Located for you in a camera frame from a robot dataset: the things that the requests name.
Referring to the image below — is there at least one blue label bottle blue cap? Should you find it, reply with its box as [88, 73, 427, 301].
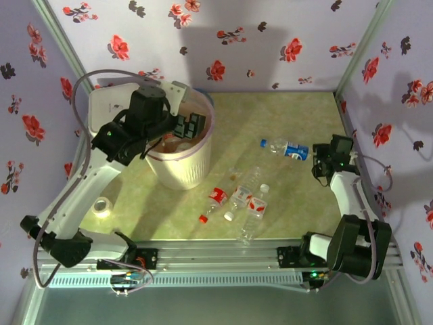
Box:
[259, 137, 312, 162]

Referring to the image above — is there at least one clear bottle red swoosh label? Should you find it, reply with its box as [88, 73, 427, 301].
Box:
[236, 183, 271, 245]

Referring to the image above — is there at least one clear bottle red cola label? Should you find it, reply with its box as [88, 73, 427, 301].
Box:
[198, 186, 229, 224]

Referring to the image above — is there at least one tall clear bottle white-red label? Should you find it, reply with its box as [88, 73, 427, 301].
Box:
[223, 165, 263, 221]

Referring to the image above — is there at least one white ribbed plastic bin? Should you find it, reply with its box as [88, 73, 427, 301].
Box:
[143, 88, 216, 190]

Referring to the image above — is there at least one white square lidded box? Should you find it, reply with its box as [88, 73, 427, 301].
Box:
[88, 83, 138, 135]

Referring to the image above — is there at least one small circuit board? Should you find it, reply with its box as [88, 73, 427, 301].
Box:
[110, 273, 143, 296]
[302, 269, 331, 292]

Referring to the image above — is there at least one clear tape roll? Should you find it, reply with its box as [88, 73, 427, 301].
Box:
[91, 196, 113, 218]

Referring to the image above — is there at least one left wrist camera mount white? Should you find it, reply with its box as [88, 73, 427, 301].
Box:
[158, 80, 189, 112]

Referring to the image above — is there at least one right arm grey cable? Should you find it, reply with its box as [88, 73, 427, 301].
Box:
[306, 152, 394, 294]

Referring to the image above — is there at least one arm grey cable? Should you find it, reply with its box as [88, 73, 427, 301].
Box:
[306, 152, 394, 294]
[32, 69, 162, 295]

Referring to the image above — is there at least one left arm grey cable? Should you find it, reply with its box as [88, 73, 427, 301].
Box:
[32, 69, 162, 295]

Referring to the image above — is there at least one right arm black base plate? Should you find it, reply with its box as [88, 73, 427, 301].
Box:
[277, 246, 339, 270]

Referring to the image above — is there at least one aluminium frame post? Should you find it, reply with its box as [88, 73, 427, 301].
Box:
[30, 0, 97, 92]
[334, 0, 397, 95]

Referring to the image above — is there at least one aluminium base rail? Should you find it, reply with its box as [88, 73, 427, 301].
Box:
[33, 240, 403, 272]

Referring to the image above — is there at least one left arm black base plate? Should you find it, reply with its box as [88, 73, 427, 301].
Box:
[97, 248, 158, 271]

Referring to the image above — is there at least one white slotted cable duct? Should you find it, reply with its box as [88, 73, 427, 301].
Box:
[45, 272, 304, 288]

